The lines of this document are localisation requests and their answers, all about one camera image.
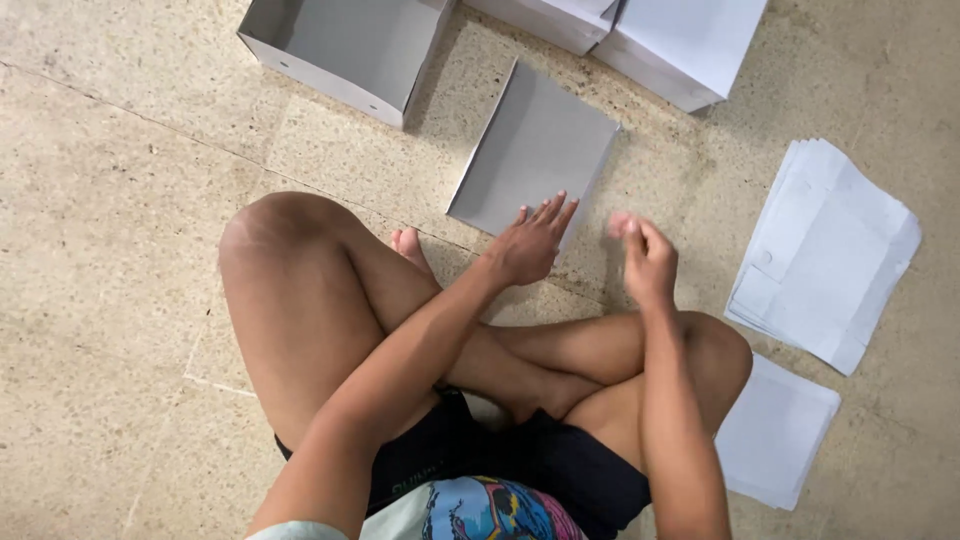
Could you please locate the person's right hand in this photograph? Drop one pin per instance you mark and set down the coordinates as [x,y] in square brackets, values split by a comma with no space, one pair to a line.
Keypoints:
[651,266]

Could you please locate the person's left hand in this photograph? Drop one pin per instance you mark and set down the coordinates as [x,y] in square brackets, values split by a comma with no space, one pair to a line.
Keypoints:
[527,251]

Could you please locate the person's right fingers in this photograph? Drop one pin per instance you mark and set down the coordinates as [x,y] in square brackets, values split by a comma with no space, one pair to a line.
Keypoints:
[628,227]

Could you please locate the flat grey cardboard box lid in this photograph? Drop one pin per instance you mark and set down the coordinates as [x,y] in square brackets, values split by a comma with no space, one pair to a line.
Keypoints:
[532,154]

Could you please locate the person's right leg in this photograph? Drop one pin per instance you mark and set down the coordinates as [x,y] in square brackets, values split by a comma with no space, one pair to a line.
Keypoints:
[622,375]

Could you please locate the person's leg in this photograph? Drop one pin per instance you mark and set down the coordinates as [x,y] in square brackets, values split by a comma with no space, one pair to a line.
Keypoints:
[622,375]
[315,300]

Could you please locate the large white cardboard box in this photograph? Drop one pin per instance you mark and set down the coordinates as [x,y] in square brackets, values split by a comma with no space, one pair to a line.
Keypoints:
[679,45]

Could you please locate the stack of die-cut white sheets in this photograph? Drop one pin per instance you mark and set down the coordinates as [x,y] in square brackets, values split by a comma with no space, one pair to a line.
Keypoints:
[825,251]

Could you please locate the small white cardboard box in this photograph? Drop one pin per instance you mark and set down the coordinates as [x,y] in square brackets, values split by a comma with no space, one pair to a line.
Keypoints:
[547,19]

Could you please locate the stack of plain white sheets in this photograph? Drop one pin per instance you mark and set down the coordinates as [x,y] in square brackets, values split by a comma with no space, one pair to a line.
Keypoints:
[772,431]

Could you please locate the black shorts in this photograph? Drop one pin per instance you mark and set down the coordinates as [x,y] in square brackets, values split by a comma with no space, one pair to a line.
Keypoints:
[510,457]

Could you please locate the person's left leg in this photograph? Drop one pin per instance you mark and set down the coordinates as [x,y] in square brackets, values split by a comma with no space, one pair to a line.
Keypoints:
[315,300]

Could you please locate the open grey cardboard box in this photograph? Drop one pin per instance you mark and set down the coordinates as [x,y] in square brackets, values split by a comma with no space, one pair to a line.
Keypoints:
[352,49]

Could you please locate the colourful printed shirt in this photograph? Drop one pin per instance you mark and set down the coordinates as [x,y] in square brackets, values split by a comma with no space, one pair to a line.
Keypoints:
[465,514]

